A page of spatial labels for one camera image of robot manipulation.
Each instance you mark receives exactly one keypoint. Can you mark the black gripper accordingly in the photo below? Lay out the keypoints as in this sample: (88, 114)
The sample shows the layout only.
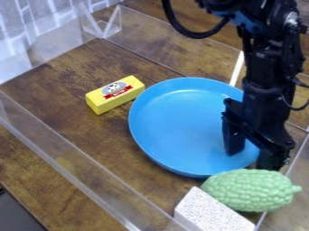
(247, 121)

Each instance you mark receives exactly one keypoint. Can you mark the green bumpy gourd toy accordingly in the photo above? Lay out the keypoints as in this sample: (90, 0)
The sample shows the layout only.
(251, 190)

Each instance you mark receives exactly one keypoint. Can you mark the blue round tray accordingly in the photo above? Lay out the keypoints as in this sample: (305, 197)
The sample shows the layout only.
(175, 125)

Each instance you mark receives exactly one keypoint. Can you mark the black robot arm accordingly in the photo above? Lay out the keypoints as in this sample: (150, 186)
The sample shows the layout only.
(269, 27)

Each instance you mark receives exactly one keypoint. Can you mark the white speckled foam block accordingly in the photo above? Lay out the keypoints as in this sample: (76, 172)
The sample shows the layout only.
(201, 213)

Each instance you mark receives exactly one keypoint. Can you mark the yellow butter box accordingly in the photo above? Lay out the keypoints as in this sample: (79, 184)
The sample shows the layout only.
(114, 94)

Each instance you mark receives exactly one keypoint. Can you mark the clear acrylic enclosure wall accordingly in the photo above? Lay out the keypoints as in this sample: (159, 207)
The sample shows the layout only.
(69, 162)

